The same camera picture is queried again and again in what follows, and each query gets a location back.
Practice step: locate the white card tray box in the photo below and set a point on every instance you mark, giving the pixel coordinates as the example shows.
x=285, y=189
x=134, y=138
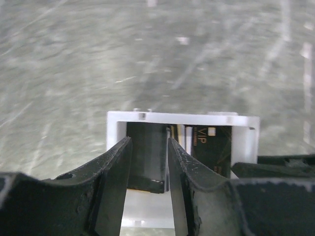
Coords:
x=151, y=210

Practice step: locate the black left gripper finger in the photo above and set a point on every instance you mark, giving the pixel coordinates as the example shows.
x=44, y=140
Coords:
x=87, y=201

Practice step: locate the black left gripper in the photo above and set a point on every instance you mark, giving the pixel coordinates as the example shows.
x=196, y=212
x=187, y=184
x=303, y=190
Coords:
x=274, y=197

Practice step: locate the black cards in tray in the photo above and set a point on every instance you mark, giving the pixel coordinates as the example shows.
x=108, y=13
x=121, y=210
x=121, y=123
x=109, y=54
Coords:
x=210, y=145

